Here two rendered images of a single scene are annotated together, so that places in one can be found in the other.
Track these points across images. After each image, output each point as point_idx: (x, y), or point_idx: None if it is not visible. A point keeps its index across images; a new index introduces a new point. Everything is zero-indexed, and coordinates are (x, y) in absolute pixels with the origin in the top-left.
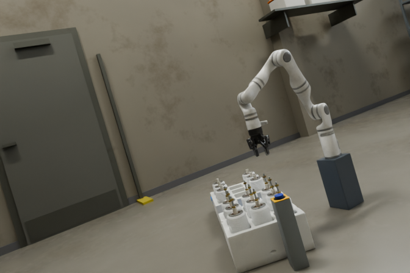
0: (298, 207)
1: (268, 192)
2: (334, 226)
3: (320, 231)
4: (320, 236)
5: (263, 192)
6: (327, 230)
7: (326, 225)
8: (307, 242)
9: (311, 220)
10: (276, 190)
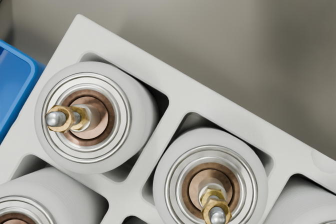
0: None
1: (124, 158)
2: (321, 16)
3: (293, 67)
4: (315, 101)
5: (92, 172)
6: (315, 55)
7: (286, 21)
8: None
9: (200, 1)
10: (141, 93)
